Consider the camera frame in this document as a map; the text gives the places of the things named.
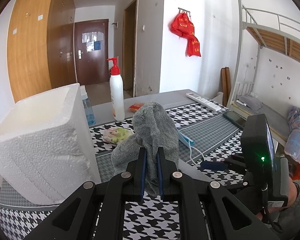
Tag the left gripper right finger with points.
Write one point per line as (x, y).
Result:
(202, 211)

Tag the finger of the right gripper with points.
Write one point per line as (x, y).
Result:
(213, 166)

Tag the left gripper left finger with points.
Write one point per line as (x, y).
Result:
(96, 211)

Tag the blue surgical mask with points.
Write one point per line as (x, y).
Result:
(189, 143)

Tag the grey towel cloth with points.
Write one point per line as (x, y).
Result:
(153, 128)

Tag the green floral cloth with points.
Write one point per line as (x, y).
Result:
(116, 135)

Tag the person's right hand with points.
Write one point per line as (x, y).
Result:
(293, 205)

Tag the houndstooth table runner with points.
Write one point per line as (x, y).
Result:
(145, 195)

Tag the black smartphone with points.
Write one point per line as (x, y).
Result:
(235, 119)

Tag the white remote control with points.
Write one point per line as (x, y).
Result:
(206, 103)

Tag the white styrofoam box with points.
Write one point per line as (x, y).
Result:
(46, 149)

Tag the red snack packet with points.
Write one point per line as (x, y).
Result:
(135, 107)

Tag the blue spray bottle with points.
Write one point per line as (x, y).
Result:
(87, 107)

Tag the white pump bottle red cap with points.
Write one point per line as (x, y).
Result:
(116, 91)

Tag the dark red entry door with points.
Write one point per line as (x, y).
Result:
(91, 51)

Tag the wooden wardrobe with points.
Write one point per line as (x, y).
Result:
(40, 46)

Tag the wooden planks against wall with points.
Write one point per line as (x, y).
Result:
(226, 84)

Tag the metal bunk bed frame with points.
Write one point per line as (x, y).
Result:
(267, 71)

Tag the side doorway frame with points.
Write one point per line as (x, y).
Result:
(129, 46)

